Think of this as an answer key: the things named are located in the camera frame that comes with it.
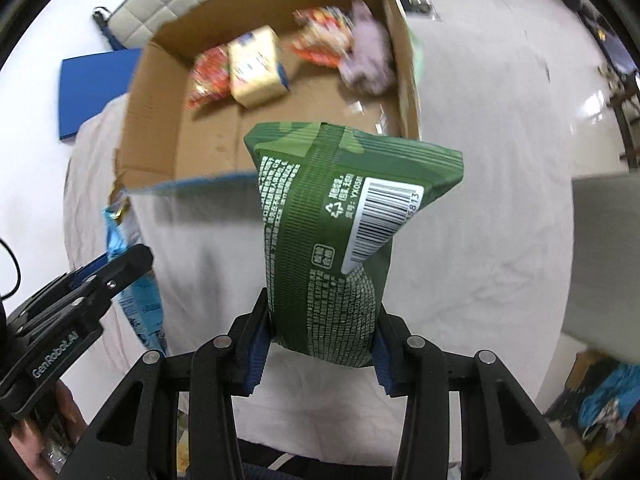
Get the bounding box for green snack packet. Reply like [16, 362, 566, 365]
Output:
[244, 122, 464, 367]

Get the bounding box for blue clothes pile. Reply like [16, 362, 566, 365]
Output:
[577, 364, 640, 443]

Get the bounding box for cardboard box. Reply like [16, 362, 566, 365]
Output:
[114, 0, 420, 192]

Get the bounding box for treadmill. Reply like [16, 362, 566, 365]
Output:
[579, 4, 638, 77]

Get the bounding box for blue foam mat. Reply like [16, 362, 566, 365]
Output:
[58, 49, 142, 141]

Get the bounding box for orange cartoon snack bag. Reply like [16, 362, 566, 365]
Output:
[284, 6, 354, 68]

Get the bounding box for dark wooden chair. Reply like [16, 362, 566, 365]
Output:
[606, 70, 639, 171]

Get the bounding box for white chair left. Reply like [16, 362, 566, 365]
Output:
[92, 0, 205, 51]

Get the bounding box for blue snack packet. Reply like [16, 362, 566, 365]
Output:
[103, 191, 167, 354]

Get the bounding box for lilac rolled socks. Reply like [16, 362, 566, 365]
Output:
[338, 0, 396, 96]

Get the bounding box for red snack packet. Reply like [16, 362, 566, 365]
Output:
[186, 46, 231, 110]

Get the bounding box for yellow tissue pack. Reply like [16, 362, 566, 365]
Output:
[228, 25, 288, 108]

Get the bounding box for person left hand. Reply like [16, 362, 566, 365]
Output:
[10, 380, 88, 480]

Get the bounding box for chrome dumbbell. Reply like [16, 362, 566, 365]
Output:
[409, 0, 442, 21]

